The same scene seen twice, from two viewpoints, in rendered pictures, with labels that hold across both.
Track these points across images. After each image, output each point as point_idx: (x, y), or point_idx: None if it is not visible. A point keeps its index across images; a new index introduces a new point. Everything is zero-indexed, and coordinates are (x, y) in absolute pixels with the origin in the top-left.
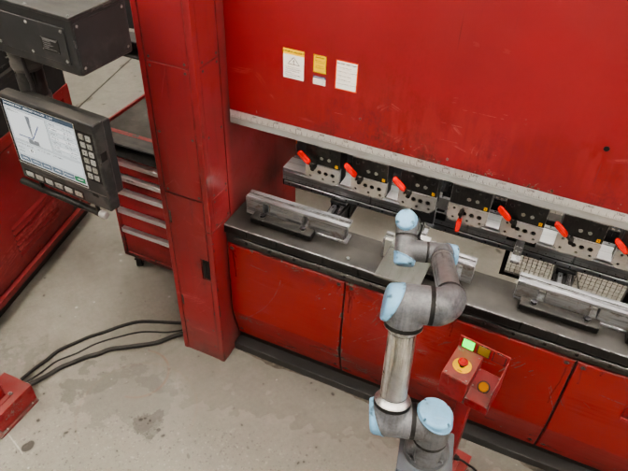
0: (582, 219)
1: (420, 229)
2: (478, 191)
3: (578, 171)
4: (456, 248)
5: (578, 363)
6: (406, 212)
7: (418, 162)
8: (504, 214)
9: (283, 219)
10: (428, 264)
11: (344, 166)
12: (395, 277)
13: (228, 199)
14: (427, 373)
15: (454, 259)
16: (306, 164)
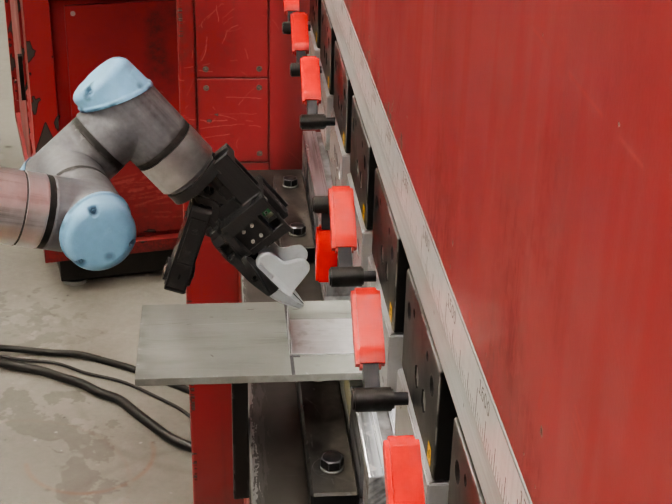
0: (418, 308)
1: (185, 177)
2: (361, 129)
3: (420, 33)
4: (92, 203)
5: None
6: (109, 62)
7: (341, 11)
8: (330, 216)
9: (310, 206)
10: (266, 372)
11: (290, 17)
12: (157, 335)
13: (266, 118)
14: None
15: (61, 228)
16: (284, 12)
